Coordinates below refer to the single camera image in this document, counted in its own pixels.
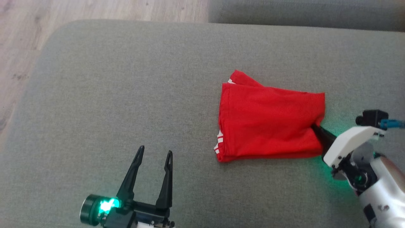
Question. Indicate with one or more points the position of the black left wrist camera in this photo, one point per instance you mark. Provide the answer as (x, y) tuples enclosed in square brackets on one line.
[(91, 210)]

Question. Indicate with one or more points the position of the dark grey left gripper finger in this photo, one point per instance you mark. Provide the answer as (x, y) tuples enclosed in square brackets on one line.
[(131, 180), (166, 186)]

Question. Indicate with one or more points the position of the red basketball jersey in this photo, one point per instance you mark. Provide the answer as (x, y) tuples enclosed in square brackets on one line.
[(269, 123)]

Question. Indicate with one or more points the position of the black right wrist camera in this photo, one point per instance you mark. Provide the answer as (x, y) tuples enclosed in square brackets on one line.
[(373, 117)]

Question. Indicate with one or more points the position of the large grey sofa seat cushion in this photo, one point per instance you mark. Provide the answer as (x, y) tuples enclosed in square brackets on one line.
[(110, 95)]

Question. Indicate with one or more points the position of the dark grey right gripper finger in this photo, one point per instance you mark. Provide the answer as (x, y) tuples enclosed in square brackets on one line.
[(326, 137)]

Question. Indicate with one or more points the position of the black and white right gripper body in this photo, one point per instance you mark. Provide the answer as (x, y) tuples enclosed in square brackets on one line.
[(348, 141)]

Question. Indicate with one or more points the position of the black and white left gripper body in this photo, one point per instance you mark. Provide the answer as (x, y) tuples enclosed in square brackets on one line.
[(142, 217)]

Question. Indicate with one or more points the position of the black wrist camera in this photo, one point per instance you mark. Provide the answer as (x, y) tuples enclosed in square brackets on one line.
[(91, 210), (373, 117)]

